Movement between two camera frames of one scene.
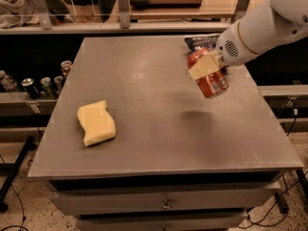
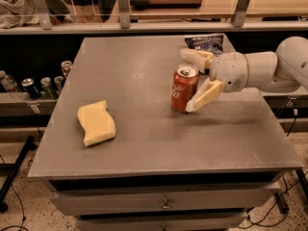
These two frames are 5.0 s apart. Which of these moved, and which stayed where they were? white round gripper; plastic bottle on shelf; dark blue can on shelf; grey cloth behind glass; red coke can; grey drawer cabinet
Moved: white round gripper; red coke can
Stayed: grey cloth behind glass; dark blue can on shelf; grey drawer cabinet; plastic bottle on shelf
